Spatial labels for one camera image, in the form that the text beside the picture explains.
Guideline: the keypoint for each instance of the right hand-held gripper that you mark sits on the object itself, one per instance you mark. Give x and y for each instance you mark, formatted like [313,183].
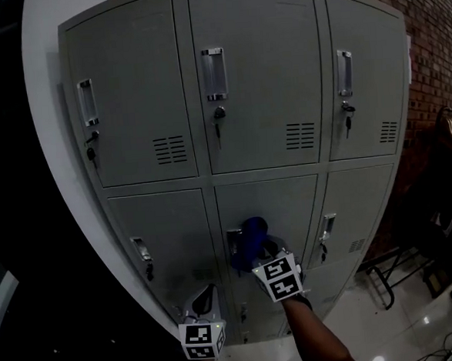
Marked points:
[281,278]

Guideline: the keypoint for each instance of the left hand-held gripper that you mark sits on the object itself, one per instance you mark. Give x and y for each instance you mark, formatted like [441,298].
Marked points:
[200,337]

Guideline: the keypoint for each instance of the blue cloth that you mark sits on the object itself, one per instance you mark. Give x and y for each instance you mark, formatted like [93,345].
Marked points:
[253,235]

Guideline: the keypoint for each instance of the grey metal locker door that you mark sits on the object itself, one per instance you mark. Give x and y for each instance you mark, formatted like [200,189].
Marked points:
[274,203]

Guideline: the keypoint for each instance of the grey metal locker cabinet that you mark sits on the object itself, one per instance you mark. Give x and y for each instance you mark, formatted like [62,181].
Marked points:
[134,86]

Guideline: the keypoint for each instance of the person's right forearm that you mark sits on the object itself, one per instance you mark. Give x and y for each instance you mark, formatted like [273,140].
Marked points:
[318,335]

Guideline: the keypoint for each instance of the gray metal locker cabinet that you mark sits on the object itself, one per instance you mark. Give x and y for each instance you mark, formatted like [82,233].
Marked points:
[193,101]

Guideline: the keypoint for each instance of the black metal frame chair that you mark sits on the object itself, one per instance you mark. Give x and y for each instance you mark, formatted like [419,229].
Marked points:
[425,208]

